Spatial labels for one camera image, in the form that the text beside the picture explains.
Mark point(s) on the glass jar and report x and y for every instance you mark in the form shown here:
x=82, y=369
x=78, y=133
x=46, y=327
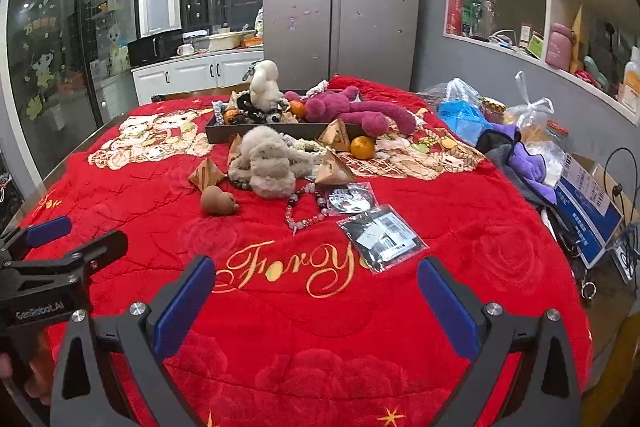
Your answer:
x=492, y=109

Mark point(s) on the white plush toy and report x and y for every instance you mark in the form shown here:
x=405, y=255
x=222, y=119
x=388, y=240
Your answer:
x=265, y=84

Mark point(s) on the blue plastic bag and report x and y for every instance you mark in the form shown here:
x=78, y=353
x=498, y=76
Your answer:
x=462, y=119

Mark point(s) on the white plastic bottle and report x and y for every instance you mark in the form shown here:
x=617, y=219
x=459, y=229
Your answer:
x=631, y=82

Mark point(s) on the beige plush toy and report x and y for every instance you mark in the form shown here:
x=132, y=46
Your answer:
x=270, y=167

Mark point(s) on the black microwave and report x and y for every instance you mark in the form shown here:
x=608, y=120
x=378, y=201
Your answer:
x=152, y=48

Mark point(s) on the red printed blanket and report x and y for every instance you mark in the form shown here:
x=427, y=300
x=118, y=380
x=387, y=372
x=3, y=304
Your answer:
x=300, y=332

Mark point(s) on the glass door with stickers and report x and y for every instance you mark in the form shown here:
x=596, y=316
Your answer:
x=65, y=57

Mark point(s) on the black packet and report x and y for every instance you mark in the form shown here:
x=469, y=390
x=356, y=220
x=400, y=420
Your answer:
x=382, y=237

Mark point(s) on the pink bottle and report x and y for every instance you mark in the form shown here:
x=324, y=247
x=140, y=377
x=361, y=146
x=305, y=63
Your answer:
x=559, y=49

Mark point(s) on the clear plastic bag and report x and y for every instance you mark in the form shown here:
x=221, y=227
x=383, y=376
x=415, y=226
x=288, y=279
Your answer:
x=450, y=91

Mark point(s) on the red box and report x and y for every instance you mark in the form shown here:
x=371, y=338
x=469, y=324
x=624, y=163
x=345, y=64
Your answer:
x=456, y=9

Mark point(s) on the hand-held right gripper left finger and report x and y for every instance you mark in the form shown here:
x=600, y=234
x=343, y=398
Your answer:
x=184, y=307

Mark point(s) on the cream braided scrunchie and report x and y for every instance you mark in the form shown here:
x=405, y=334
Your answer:
x=305, y=146

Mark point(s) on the clear bag with bread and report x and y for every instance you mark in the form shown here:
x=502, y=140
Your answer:
x=535, y=117

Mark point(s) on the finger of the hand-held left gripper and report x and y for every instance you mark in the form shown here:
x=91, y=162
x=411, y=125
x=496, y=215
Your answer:
x=102, y=248
x=46, y=230

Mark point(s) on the white kitchen cabinet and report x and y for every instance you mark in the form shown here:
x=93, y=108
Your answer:
x=200, y=74

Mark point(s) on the purple cloth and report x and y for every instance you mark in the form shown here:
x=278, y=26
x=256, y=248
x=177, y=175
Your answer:
x=530, y=164

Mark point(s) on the black tray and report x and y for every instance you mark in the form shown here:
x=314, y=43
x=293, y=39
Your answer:
x=220, y=136

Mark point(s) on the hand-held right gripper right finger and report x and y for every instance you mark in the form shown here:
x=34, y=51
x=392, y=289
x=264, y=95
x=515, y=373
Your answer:
x=446, y=307

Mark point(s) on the green box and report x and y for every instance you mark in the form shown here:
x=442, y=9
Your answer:
x=472, y=17

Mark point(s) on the black scrunchie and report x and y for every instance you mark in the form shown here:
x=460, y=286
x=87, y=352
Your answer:
x=244, y=101

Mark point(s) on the round badge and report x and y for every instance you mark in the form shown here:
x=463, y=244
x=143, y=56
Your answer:
x=350, y=199

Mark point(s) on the pink plush toy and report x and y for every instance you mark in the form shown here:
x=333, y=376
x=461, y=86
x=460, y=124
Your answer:
x=345, y=109

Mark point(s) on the white cup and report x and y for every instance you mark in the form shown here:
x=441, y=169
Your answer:
x=184, y=50

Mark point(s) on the blue and white box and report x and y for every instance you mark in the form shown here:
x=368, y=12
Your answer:
x=587, y=202

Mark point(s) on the silver refrigerator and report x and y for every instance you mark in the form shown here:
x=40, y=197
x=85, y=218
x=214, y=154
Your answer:
x=340, y=7

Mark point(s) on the blue scrunchie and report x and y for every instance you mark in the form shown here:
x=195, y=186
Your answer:
x=219, y=107

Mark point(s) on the person's left hand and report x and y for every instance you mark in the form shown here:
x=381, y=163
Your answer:
x=5, y=366

